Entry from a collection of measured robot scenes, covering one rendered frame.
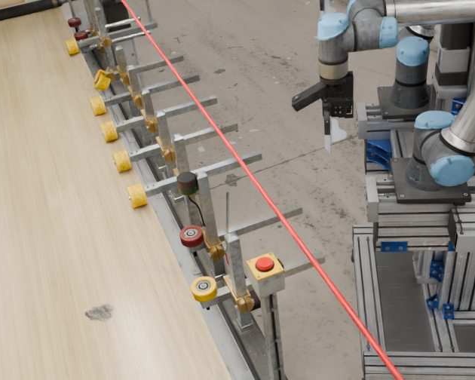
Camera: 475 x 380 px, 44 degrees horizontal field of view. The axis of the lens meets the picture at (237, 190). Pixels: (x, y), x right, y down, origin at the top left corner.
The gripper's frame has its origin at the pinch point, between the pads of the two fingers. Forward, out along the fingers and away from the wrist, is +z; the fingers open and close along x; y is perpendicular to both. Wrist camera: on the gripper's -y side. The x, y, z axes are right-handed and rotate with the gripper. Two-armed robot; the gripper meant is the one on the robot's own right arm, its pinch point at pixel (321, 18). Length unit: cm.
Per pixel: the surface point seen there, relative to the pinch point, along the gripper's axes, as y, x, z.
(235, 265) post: -27, -102, 32
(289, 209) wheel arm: -13, -61, 46
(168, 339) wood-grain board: -46, -121, 42
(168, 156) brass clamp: -61, -38, 36
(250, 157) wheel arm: -28, -41, 36
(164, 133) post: -61, -35, 28
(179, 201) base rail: -61, -36, 62
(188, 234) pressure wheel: -47, -78, 41
